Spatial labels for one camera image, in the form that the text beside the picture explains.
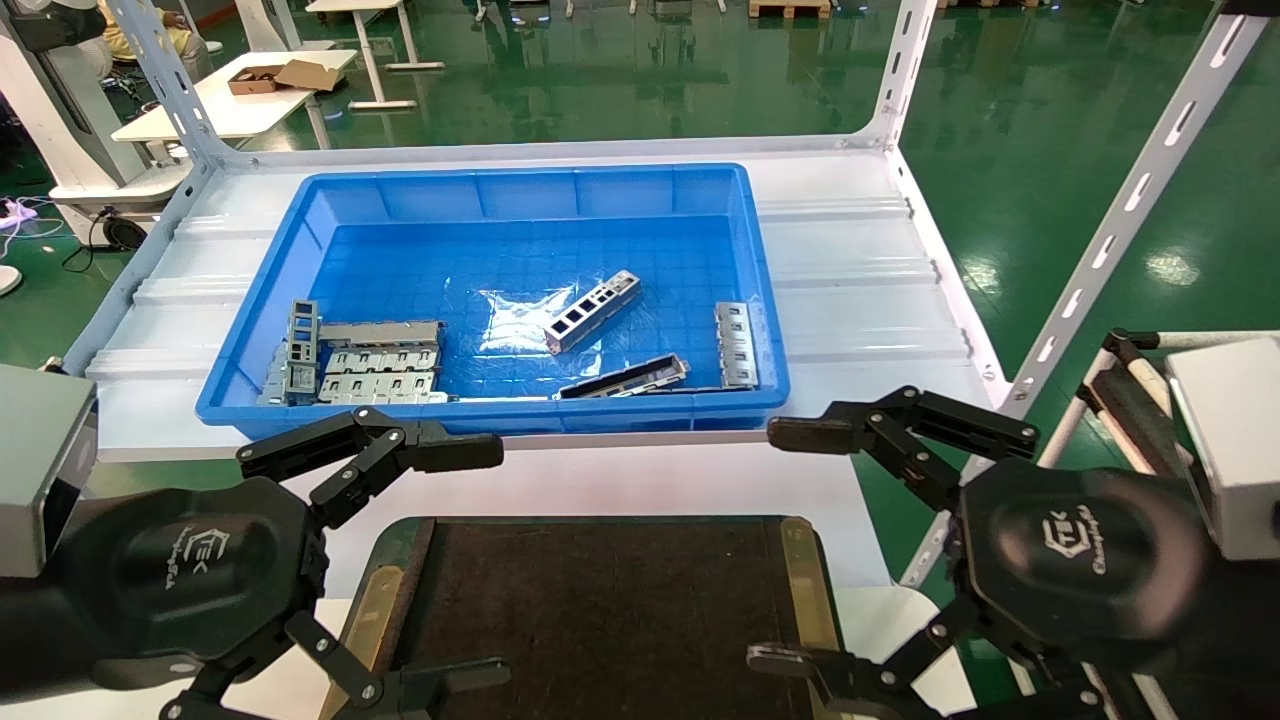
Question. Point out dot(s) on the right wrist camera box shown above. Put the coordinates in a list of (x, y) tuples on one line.
[(1235, 440)]

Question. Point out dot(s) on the dark metal bracket part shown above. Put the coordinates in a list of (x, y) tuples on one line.
[(625, 378)]

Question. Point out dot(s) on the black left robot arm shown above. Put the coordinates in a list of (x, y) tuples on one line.
[(22, 630)]

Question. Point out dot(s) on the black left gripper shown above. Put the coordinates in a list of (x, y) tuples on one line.
[(170, 580)]

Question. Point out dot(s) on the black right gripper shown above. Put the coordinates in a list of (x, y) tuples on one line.
[(1085, 560)]

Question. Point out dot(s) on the black caster wheel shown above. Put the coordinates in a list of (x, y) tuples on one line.
[(125, 233)]

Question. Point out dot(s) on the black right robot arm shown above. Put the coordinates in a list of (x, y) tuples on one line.
[(1245, 640)]

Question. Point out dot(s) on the white table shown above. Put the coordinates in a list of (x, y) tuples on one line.
[(385, 103), (250, 112)]

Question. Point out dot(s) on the blue plastic bin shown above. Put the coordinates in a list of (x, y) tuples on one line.
[(520, 195)]

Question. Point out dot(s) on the white metal shelf rack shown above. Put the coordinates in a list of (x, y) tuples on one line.
[(905, 60)]

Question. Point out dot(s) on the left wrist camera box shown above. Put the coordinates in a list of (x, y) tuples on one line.
[(40, 460)]

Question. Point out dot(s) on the black cart with cream rails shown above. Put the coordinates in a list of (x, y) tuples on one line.
[(1130, 405)]

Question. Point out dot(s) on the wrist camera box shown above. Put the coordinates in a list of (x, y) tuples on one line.
[(1235, 440), (40, 460)]

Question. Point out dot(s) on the wooden pallet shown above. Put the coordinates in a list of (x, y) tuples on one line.
[(790, 8)]

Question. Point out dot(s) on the grey metal bracket part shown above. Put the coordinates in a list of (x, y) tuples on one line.
[(273, 385), (385, 360), (380, 388), (735, 345), (380, 333), (302, 345), (592, 312)]

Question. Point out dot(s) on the clear plastic film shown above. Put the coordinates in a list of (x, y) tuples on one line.
[(515, 325)]

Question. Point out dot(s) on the person in yellow clothes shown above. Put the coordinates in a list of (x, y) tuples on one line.
[(140, 35)]

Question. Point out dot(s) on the white machine column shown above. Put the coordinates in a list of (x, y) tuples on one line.
[(75, 140)]

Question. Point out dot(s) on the open cardboard box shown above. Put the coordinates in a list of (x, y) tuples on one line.
[(300, 75)]

